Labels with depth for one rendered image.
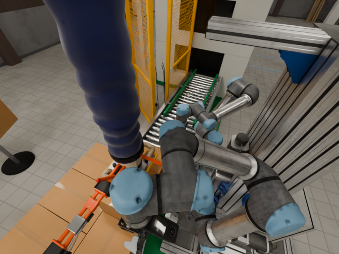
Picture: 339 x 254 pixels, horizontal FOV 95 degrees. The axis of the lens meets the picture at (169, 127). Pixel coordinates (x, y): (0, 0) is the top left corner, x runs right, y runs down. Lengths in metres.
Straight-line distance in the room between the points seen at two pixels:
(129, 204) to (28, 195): 2.61
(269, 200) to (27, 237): 1.81
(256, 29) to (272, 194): 0.49
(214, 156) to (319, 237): 2.46
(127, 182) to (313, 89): 0.52
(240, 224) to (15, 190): 2.76
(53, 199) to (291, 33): 2.02
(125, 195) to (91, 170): 1.69
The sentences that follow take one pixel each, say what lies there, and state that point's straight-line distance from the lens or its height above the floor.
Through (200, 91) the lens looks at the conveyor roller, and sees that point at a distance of 2.99.
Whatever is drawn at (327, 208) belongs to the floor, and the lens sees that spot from 3.12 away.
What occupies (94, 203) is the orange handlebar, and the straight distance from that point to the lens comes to 1.06.
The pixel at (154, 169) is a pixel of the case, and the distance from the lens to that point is 1.36.
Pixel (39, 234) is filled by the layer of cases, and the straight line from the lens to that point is 1.91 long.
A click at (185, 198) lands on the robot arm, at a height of 1.85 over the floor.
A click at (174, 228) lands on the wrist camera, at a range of 0.50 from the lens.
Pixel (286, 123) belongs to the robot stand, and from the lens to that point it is 0.63.
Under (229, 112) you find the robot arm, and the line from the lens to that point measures 1.03.
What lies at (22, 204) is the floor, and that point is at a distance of 2.83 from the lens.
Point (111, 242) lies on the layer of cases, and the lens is 1.66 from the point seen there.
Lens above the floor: 2.14
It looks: 46 degrees down
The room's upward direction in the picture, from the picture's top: 3 degrees clockwise
